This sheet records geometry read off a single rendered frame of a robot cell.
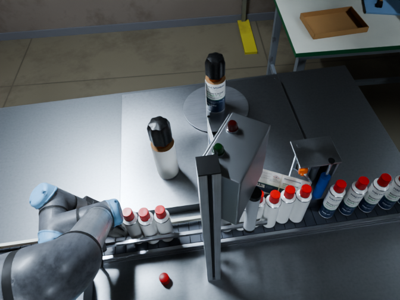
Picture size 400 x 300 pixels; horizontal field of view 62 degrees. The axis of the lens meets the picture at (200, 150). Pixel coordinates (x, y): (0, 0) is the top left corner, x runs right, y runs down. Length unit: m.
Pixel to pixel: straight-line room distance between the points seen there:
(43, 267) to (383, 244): 1.16
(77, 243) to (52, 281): 0.08
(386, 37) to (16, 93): 2.98
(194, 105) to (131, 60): 1.91
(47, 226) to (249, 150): 0.56
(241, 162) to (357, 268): 0.78
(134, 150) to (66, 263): 0.97
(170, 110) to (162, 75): 1.60
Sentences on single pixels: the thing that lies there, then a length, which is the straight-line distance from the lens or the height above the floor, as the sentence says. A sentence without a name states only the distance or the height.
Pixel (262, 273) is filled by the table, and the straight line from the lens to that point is 1.26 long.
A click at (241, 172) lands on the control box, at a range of 0.66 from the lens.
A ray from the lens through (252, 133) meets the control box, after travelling 0.72.
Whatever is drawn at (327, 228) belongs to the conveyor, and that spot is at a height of 0.86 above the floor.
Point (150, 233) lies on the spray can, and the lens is 1.17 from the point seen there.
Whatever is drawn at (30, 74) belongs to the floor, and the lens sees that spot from 3.66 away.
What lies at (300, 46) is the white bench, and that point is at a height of 0.80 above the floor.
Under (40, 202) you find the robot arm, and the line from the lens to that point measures 1.01.
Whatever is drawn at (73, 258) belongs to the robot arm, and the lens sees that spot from 0.58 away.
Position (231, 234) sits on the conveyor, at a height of 0.88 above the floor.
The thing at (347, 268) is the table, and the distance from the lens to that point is 1.33.
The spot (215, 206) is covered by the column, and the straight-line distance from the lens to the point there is 0.74.
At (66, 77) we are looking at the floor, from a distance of 3.46.
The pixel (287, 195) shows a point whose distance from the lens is 1.12.
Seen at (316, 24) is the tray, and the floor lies 0.80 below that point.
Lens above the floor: 2.02
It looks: 52 degrees down
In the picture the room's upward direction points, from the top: 4 degrees counter-clockwise
